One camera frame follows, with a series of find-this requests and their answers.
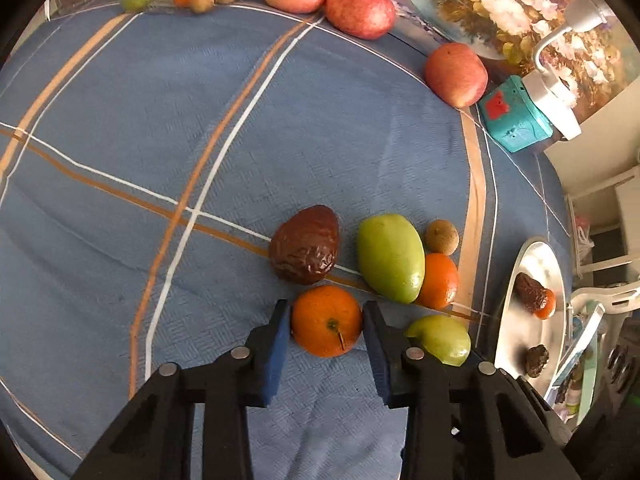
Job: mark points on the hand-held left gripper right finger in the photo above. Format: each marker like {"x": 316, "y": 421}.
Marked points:
{"x": 377, "y": 355}

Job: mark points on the white shelf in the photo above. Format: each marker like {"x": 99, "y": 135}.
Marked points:
{"x": 600, "y": 190}

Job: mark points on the flower painting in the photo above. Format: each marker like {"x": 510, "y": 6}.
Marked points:
{"x": 500, "y": 5}

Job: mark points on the white gooseneck lamp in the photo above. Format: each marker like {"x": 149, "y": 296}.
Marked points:
{"x": 580, "y": 17}

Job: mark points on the large green jujube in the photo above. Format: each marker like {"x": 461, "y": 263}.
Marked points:
{"x": 390, "y": 257}

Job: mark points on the round steel plate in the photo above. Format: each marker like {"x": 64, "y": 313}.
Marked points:
{"x": 520, "y": 332}

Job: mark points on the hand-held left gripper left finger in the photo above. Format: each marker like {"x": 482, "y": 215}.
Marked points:
{"x": 277, "y": 355}

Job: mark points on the white plastic bag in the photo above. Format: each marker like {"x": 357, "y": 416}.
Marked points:
{"x": 582, "y": 232}

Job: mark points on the blue plaid tablecloth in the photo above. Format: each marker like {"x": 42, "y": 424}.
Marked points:
{"x": 150, "y": 160}

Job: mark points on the teal house-shaped box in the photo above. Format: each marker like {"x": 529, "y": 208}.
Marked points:
{"x": 515, "y": 115}

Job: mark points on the brown avocado on plate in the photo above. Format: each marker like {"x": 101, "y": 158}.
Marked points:
{"x": 529, "y": 290}

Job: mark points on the tangerine with stem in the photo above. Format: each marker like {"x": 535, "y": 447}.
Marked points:
{"x": 322, "y": 317}

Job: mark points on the orange tangerine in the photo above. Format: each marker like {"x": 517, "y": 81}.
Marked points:
{"x": 547, "y": 305}
{"x": 442, "y": 281}

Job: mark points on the small green jujube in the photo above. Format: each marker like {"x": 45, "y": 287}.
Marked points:
{"x": 445, "y": 342}

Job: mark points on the large wrinkled red date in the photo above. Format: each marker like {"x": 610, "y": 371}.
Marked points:
{"x": 306, "y": 246}

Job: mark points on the large red apple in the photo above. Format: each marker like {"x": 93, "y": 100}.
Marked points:
{"x": 456, "y": 74}

